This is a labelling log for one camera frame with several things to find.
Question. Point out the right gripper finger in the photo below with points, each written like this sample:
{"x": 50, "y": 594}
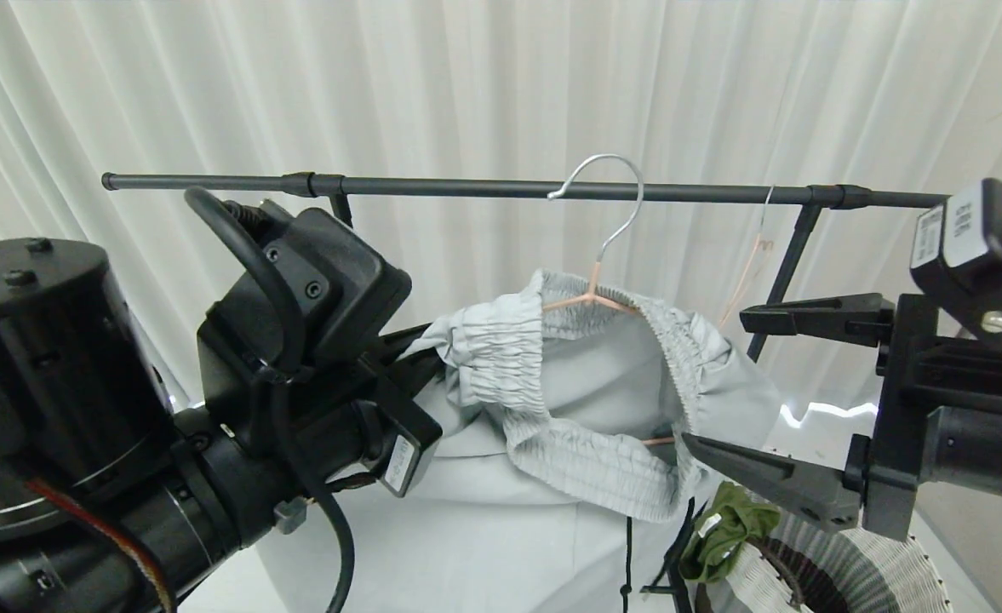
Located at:
{"x": 824, "y": 322}
{"x": 798, "y": 494}

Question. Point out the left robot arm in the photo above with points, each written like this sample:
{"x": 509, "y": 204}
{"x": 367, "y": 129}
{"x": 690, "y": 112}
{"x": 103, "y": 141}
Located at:
{"x": 41, "y": 358}

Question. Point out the pale grey shorts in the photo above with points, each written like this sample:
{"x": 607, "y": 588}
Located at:
{"x": 552, "y": 511}

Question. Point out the black clothes rack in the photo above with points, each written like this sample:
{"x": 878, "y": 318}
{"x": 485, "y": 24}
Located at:
{"x": 466, "y": 186}

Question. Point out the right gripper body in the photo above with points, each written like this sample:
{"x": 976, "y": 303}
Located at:
{"x": 977, "y": 451}

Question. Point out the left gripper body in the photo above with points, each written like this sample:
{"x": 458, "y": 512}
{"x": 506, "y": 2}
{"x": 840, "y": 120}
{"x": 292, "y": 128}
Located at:
{"x": 356, "y": 434}

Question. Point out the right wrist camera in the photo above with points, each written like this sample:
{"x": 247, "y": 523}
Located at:
{"x": 986, "y": 247}

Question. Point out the green garment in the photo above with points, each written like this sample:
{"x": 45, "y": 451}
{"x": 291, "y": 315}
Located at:
{"x": 730, "y": 528}

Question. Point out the pink clothes hanger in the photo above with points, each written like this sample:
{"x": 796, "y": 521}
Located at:
{"x": 763, "y": 245}
{"x": 592, "y": 285}

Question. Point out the white laundry basket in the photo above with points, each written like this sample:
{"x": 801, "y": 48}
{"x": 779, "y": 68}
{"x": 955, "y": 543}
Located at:
{"x": 858, "y": 570}

